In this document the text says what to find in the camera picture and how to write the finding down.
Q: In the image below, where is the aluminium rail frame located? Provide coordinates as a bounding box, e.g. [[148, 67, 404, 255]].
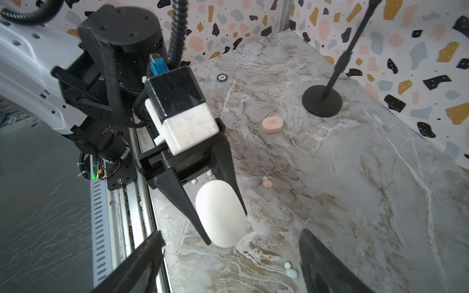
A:
[[90, 129, 157, 288]]

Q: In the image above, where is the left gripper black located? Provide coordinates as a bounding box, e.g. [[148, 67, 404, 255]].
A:
[[136, 118, 247, 245]]

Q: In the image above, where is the white earbud charging case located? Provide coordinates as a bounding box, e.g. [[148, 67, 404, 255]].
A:
[[195, 179, 247, 248]]

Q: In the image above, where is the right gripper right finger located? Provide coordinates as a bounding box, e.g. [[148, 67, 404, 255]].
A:
[[299, 229, 372, 293]]

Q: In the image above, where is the pink earbud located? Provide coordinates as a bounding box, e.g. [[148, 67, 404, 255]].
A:
[[262, 177, 272, 188]]

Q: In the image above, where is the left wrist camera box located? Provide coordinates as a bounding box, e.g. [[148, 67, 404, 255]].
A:
[[145, 67, 219, 156]]

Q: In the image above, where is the black microphone stand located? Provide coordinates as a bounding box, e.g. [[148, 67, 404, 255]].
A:
[[302, 0, 382, 118]]

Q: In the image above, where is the mint green earbud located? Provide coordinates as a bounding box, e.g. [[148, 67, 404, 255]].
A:
[[284, 261, 298, 280]]

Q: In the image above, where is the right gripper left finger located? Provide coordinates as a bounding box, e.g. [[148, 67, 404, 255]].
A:
[[92, 231, 165, 293]]

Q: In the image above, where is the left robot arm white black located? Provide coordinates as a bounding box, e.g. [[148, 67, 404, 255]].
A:
[[1, 1, 247, 248]]

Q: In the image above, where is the pink earbud charging case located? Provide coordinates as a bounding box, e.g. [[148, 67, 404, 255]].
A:
[[261, 116, 284, 134]]

